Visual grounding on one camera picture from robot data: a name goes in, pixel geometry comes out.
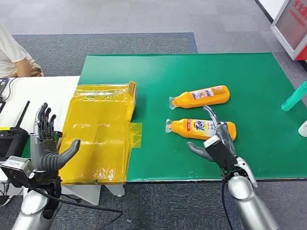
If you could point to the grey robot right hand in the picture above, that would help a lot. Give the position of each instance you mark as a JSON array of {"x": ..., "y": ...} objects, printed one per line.
[{"x": 226, "y": 136}]

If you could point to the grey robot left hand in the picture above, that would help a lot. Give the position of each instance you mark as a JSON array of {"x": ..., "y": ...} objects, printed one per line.
[{"x": 43, "y": 152}]

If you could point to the orange detergent bottle Tide label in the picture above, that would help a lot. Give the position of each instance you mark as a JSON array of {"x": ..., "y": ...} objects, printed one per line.
[{"x": 187, "y": 128}]

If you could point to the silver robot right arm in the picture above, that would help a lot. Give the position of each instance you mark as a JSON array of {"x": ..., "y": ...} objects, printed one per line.
[{"x": 249, "y": 203}]

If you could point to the orange detergent bottle ingredients label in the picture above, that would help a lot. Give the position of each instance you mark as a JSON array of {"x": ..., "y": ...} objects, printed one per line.
[{"x": 201, "y": 96}]

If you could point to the teal plastic bottle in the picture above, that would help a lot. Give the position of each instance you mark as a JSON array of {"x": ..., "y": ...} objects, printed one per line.
[{"x": 293, "y": 98}]

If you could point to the white plastic bottle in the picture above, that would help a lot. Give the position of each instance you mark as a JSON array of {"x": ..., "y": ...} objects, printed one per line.
[{"x": 304, "y": 129}]

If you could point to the black router with antenna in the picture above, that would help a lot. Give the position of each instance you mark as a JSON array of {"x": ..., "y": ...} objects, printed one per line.
[{"x": 12, "y": 141}]

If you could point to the white table leg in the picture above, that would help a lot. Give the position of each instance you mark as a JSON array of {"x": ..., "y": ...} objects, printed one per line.
[{"x": 88, "y": 193}]

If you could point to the yellow plastic bag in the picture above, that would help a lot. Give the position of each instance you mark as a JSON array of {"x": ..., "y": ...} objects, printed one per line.
[{"x": 100, "y": 127}]

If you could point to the green table mat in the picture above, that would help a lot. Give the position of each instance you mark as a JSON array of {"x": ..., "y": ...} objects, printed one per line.
[{"x": 168, "y": 70}]

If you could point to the seated person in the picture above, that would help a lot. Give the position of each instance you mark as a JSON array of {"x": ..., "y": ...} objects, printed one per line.
[{"x": 9, "y": 54}]

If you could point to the white red sign board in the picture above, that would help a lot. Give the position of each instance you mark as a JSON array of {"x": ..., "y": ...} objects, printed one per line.
[{"x": 291, "y": 25}]

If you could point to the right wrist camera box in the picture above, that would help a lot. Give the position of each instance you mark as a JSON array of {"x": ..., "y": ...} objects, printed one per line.
[{"x": 219, "y": 152}]

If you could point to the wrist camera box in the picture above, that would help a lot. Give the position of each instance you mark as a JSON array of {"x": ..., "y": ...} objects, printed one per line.
[
  {"x": 15, "y": 170},
  {"x": 219, "y": 152}
]

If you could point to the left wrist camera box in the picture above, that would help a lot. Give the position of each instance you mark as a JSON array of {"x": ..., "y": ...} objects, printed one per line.
[{"x": 15, "y": 170}]

